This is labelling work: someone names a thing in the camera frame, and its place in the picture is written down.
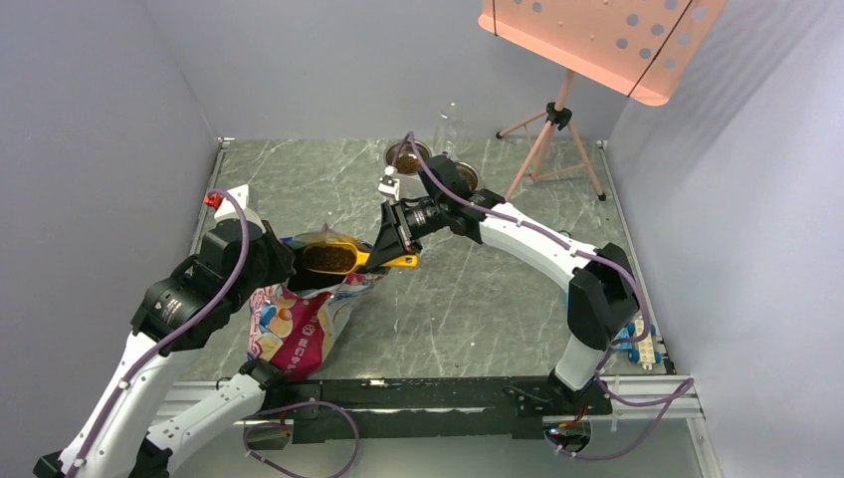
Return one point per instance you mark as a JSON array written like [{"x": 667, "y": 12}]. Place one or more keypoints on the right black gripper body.
[{"x": 423, "y": 219}]

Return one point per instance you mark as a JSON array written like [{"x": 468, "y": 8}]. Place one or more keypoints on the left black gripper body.
[{"x": 272, "y": 268}]

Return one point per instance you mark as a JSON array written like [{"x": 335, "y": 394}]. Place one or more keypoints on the yellow plastic scoop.
[{"x": 343, "y": 258}]

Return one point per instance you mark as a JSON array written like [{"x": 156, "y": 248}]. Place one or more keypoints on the colourful pet food bag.
[{"x": 294, "y": 325}]

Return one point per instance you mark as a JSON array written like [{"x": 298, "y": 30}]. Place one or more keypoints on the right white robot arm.
[{"x": 602, "y": 294}]

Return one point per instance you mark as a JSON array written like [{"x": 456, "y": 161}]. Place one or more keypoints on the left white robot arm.
[{"x": 123, "y": 437}]

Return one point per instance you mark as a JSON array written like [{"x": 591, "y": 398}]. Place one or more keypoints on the brown pet food kibble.
[{"x": 406, "y": 163}]

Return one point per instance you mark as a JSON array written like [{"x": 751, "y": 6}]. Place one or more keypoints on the white toy brick car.
[{"x": 643, "y": 353}]

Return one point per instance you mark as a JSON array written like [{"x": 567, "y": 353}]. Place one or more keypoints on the pink music stand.
[{"x": 639, "y": 49}]

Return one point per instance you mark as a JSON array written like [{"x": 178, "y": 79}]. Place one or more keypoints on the blue building base plate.
[{"x": 620, "y": 342}]

